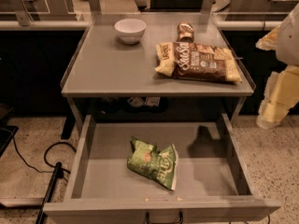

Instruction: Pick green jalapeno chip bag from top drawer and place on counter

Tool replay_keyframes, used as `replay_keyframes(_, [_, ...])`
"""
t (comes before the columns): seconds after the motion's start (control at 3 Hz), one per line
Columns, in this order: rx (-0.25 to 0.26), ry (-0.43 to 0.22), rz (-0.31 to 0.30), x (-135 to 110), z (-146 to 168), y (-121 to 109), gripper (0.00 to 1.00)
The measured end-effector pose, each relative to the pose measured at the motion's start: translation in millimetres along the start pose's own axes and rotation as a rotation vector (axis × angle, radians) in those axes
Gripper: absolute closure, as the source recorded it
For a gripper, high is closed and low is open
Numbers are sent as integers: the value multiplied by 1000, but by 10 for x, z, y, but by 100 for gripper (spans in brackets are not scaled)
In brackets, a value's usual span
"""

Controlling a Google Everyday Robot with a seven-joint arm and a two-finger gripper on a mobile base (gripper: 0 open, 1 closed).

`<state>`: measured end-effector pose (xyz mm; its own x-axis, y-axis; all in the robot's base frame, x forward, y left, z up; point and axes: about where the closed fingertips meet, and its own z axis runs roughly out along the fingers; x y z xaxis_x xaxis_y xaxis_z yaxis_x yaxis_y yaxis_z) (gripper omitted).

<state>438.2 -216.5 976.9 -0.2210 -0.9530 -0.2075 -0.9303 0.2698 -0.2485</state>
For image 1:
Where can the shiny gold snack can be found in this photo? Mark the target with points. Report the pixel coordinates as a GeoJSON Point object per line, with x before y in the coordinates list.
{"type": "Point", "coordinates": [185, 32]}

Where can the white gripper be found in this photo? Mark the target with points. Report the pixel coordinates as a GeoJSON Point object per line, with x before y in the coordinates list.
{"type": "Point", "coordinates": [289, 44]}

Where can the black metal floor bar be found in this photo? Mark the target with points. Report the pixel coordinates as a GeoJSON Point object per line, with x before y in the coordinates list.
{"type": "Point", "coordinates": [57, 173]}

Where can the brown yellow chip bag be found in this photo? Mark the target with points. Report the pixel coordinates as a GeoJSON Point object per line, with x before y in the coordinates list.
{"type": "Point", "coordinates": [193, 61]}

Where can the white ceramic bowl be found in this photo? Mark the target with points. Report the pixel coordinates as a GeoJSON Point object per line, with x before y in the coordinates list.
{"type": "Point", "coordinates": [130, 31]}

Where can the black object at left edge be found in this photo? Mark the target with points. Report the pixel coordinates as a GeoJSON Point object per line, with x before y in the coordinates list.
{"type": "Point", "coordinates": [6, 131]}

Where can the green jalapeno chip bag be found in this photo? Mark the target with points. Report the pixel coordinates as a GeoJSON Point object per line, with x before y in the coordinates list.
{"type": "Point", "coordinates": [159, 165]}

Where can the grey counter cabinet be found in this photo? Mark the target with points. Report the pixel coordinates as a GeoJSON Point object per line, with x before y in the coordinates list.
{"type": "Point", "coordinates": [102, 66]}

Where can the grey open top drawer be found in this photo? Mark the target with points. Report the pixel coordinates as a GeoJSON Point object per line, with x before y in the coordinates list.
{"type": "Point", "coordinates": [213, 183]}

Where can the black drawer handle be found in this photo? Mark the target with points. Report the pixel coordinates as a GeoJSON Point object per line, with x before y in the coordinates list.
{"type": "Point", "coordinates": [164, 217]}

